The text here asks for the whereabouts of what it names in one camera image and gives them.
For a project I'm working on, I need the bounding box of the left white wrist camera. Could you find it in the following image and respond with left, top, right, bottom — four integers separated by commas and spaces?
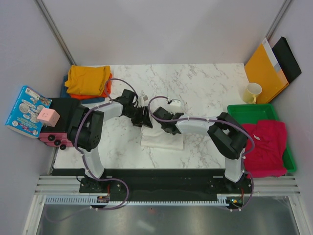
138, 95, 148, 106

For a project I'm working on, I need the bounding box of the black and pink case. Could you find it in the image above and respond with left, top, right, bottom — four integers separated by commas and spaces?
39, 98, 81, 150

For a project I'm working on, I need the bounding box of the white t shirt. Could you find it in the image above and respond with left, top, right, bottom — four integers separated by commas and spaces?
140, 124, 184, 150

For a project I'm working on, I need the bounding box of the blue printed box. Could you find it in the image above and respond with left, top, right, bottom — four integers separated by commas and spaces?
5, 86, 52, 139

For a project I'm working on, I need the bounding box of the orange envelope folder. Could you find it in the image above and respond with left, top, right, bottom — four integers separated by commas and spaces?
245, 39, 289, 104

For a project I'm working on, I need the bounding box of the blue folded shirt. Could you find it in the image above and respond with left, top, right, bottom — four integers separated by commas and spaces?
60, 75, 105, 104

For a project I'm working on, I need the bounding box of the magenta t shirt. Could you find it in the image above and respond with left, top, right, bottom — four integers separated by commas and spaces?
243, 120, 287, 178

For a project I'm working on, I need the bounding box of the green plastic tray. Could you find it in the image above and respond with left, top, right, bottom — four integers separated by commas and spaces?
227, 103, 297, 173

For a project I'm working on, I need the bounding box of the orange folded shirt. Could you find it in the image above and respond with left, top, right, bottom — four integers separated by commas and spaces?
69, 81, 112, 100

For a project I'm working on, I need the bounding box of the mustard yellow folded shirt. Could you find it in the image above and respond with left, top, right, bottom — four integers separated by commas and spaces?
64, 65, 112, 95

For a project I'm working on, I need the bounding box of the white cable duct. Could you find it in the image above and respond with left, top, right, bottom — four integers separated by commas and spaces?
45, 195, 245, 206

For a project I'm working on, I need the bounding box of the pink cube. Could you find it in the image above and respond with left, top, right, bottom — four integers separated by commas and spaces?
37, 108, 60, 127

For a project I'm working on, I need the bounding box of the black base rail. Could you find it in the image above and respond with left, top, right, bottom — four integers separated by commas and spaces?
52, 169, 252, 201

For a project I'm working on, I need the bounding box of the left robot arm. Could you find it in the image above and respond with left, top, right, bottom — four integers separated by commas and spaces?
67, 89, 153, 192

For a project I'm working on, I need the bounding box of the yellow mug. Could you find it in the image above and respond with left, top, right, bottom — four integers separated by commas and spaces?
243, 83, 262, 104

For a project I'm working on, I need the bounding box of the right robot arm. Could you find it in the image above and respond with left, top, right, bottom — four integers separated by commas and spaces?
152, 107, 248, 193

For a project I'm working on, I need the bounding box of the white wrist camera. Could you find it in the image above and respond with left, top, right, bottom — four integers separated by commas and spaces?
138, 95, 148, 106
167, 99, 181, 108

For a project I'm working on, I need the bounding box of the black flat box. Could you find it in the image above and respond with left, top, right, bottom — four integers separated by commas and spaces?
272, 37, 302, 83

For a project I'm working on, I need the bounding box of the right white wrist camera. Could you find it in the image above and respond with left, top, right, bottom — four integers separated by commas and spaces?
167, 99, 181, 108

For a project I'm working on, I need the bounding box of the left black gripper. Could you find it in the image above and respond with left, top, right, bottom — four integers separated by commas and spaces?
125, 106, 153, 130

